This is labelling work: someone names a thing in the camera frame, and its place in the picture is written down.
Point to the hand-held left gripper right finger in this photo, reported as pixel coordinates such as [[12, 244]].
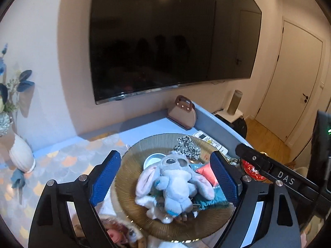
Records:
[[223, 178]]

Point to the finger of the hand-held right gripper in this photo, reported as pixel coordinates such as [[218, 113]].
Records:
[[253, 157]]

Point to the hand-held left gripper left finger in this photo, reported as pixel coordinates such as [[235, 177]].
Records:
[[106, 178]]

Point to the small teal pouch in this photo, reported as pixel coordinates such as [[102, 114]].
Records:
[[219, 194]]

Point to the amber ribbed glass plate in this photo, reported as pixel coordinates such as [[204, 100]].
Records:
[[129, 175]]

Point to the grey blue plush toy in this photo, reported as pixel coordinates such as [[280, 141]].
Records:
[[175, 180]]

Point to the red round tin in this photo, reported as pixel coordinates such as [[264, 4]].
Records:
[[249, 170]]

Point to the coral pink packet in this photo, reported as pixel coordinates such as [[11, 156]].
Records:
[[206, 173]]

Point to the black bag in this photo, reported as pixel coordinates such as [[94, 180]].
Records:
[[240, 129]]

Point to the white remote control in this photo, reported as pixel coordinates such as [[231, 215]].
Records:
[[209, 140]]

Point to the checkered scrunchie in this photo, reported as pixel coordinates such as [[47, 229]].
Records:
[[187, 147]]

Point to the doll with fluffy hood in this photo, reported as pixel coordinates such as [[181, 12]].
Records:
[[116, 235]]

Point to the grey cylinder speaker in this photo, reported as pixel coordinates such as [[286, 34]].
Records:
[[234, 102]]

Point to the scale pattern tablecloth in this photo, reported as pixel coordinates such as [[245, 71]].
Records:
[[46, 168]]

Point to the brown handbag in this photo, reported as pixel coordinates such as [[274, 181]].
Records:
[[182, 116]]

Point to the white door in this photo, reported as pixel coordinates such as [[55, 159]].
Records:
[[289, 82]]

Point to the white ribbed vase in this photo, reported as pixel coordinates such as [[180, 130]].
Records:
[[22, 155]]

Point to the blue ribbon bow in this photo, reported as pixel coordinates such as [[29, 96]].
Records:
[[18, 179]]

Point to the blue white flower bouquet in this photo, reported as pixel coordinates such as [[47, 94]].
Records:
[[7, 93]]

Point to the black wall television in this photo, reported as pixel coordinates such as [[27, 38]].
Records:
[[168, 38]]

